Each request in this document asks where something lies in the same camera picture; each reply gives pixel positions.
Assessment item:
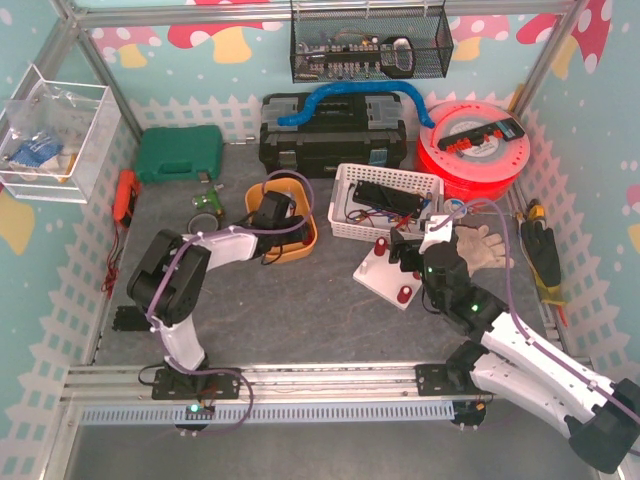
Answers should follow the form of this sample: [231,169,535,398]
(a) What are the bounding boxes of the black toolbox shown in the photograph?
[258,92,407,179]

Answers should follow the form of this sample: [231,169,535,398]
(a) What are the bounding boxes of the red filament spool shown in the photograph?
[413,100,531,201]

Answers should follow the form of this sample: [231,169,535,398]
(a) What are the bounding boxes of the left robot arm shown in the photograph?
[127,191,312,403]

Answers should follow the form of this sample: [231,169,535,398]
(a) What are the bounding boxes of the black perforated metal plate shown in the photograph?
[353,180,423,218]

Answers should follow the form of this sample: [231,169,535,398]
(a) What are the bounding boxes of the white perforated basket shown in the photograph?
[328,163,444,242]

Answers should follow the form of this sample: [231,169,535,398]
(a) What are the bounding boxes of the white peg board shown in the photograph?
[353,247,422,310]

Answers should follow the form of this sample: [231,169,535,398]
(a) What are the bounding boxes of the brown tape roll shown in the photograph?
[187,212,220,235]

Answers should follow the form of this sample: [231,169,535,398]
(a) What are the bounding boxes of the black terminal strip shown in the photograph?
[437,118,525,153]

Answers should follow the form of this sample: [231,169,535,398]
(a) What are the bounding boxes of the clear acrylic box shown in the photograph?
[1,65,121,204]

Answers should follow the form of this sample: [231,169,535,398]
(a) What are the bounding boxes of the black wire mesh basket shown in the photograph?
[290,6,454,83]

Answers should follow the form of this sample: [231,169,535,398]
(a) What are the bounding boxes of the blue white gloves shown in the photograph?
[9,131,63,171]

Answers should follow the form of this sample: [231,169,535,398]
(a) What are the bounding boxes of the green tool case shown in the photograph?
[134,125,224,184]

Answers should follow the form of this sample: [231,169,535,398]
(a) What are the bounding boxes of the beige work glove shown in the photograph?
[454,225,514,276]

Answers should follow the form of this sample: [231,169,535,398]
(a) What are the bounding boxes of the blue corrugated hose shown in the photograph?
[277,81,436,130]

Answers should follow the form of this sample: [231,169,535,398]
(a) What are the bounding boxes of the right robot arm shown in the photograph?
[390,230,639,474]

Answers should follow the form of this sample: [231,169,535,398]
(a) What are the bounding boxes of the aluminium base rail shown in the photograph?
[61,357,600,405]

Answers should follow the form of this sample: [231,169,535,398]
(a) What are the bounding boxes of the orange multimeter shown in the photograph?
[112,169,140,229]

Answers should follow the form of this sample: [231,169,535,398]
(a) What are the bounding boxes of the black rubber glove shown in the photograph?
[520,220,565,305]

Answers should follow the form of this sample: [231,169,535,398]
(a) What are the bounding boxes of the solder wire spool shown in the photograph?
[443,198,467,219]

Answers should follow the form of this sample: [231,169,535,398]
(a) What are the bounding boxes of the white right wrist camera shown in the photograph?
[419,214,452,254]

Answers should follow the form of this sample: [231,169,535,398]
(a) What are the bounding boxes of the orange plastic tray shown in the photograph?
[245,175,318,265]

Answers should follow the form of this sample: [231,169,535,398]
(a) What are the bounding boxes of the yellow black tool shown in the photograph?
[516,199,546,223]

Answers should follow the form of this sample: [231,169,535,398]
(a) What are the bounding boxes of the grey slotted cable duct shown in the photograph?
[79,400,455,426]

